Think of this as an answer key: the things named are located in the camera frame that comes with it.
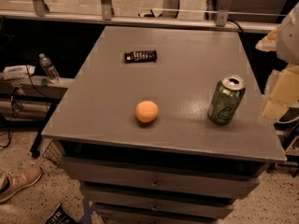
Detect wire mesh basket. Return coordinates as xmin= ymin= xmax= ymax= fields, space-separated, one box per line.
xmin=42 ymin=141 xmax=61 ymax=166

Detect tan sneaker shoe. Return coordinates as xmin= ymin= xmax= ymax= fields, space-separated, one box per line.
xmin=0 ymin=167 xmax=43 ymax=203

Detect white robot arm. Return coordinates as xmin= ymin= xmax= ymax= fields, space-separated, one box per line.
xmin=255 ymin=3 xmax=299 ymax=121

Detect low side bench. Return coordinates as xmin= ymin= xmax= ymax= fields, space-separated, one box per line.
xmin=0 ymin=76 xmax=74 ymax=158

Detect black rxbar chocolate bar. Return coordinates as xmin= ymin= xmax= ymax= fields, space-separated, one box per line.
xmin=124 ymin=49 xmax=157 ymax=63

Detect black snack bag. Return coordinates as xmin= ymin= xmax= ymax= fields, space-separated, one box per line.
xmin=46 ymin=205 xmax=78 ymax=224

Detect metal window frame rail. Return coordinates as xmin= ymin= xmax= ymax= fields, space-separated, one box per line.
xmin=0 ymin=0 xmax=278 ymax=34

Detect black cable on left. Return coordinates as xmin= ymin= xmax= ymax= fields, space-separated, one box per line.
xmin=0 ymin=63 xmax=50 ymax=150

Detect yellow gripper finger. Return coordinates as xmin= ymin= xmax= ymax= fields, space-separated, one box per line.
xmin=255 ymin=27 xmax=279 ymax=52
xmin=261 ymin=64 xmax=299 ymax=121

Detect green soda can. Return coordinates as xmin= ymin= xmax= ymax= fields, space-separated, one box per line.
xmin=207 ymin=75 xmax=246 ymax=125

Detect orange fruit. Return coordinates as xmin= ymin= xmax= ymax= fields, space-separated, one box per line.
xmin=135 ymin=101 xmax=159 ymax=123

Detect clear plastic water bottle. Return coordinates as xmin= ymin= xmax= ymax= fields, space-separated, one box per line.
xmin=38 ymin=53 xmax=61 ymax=83

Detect white tissue pack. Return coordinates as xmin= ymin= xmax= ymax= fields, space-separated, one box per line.
xmin=1 ymin=65 xmax=36 ymax=80

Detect grey drawer cabinet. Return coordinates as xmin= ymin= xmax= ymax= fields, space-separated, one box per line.
xmin=43 ymin=26 xmax=285 ymax=224

